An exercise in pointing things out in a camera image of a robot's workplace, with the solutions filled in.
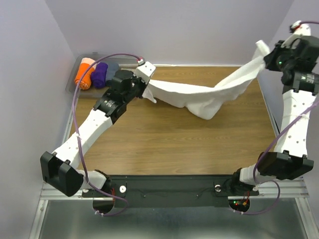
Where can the purple rolled towel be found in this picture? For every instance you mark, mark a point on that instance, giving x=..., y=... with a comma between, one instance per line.
x=98, y=75

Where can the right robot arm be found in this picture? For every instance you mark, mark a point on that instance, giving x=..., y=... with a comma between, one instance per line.
x=295, y=59

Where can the white towel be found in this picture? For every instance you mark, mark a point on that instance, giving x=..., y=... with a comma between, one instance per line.
x=205, y=102

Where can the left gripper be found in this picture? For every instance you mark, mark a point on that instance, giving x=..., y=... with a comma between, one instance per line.
x=142, y=84

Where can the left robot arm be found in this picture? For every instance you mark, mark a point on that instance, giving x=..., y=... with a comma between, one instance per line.
x=60, y=168

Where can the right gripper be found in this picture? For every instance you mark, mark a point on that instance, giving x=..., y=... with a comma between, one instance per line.
x=270, y=57

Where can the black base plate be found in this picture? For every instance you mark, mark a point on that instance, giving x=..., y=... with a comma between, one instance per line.
x=163, y=191

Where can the grey rolled towel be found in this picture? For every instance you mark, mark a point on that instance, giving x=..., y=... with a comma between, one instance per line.
x=113, y=67

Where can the clear plastic bin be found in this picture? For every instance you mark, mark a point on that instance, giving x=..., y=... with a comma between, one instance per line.
x=86, y=89

